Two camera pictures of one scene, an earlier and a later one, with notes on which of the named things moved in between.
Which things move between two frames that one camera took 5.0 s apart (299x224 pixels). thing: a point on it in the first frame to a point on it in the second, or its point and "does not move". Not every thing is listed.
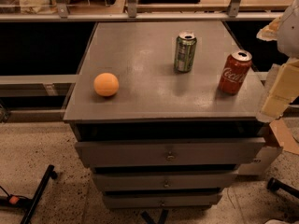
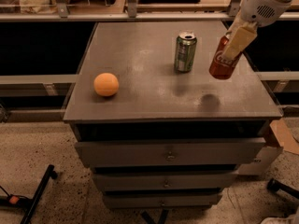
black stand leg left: [21, 202] does not move
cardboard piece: [284, 136] does not move
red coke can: [235, 69] to [222, 67]
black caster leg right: [275, 185] does not move
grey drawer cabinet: [163, 112] does not move
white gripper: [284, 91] to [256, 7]
